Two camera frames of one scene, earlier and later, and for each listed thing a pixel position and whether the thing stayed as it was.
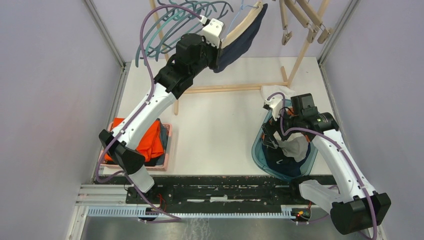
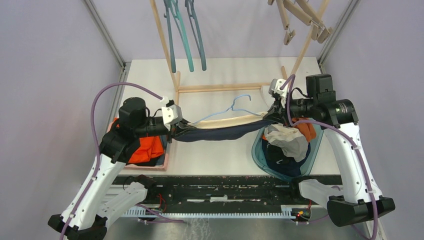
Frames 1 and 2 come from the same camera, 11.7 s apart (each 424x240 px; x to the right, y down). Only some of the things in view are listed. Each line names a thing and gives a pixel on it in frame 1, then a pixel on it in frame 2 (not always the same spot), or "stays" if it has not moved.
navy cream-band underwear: [239, 40] -> [222, 129]
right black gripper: [268, 129] -> [280, 113]
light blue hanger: [242, 7] -> [231, 108]
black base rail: [233, 191] stays
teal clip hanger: [176, 22] -> [192, 18]
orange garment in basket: [151, 147] stays
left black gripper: [216, 51] -> [172, 132]
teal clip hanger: [168, 20] -> [178, 21]
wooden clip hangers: [302, 18] stays
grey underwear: [295, 145] stays
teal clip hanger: [146, 53] -> [167, 15]
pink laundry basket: [163, 167] stays
